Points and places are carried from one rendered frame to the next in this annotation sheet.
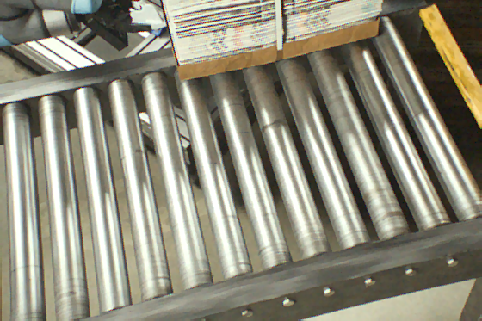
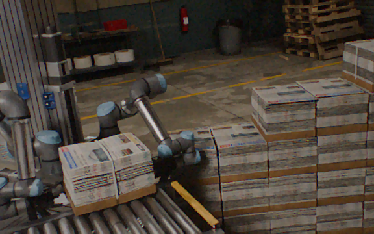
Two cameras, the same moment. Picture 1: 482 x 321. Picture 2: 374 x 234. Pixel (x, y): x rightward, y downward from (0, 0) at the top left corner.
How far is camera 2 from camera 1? 0.83 m
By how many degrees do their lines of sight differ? 39
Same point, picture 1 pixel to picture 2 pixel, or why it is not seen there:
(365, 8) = (148, 179)
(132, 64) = (54, 216)
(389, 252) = not seen: outside the picture
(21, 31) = (6, 211)
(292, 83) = (123, 210)
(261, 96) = (110, 216)
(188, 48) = (78, 198)
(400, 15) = (165, 187)
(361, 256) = not seen: outside the picture
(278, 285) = not seen: outside the picture
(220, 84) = (93, 216)
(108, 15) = (44, 201)
